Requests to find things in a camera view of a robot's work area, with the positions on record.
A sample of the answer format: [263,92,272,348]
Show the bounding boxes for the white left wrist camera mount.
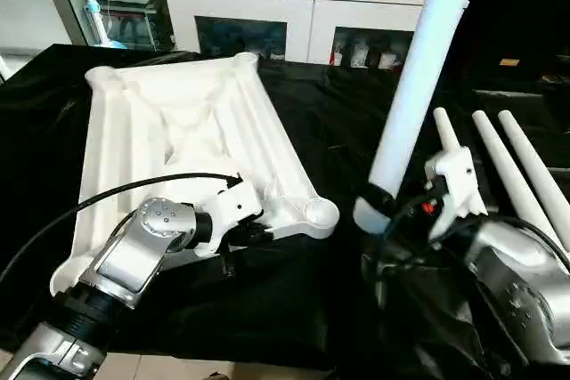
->
[194,186,265,258]

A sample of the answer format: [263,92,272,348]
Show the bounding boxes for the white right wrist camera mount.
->
[424,147,489,243]

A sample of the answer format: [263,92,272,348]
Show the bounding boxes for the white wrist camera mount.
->
[424,147,489,243]
[194,186,265,258]

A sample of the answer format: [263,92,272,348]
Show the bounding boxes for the white plastic table top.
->
[49,53,341,296]

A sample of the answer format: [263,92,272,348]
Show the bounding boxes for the black work mat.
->
[0,42,570,372]

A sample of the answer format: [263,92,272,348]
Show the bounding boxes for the white plastic table leg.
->
[433,107,466,157]
[354,0,482,234]
[471,110,546,230]
[498,109,570,247]

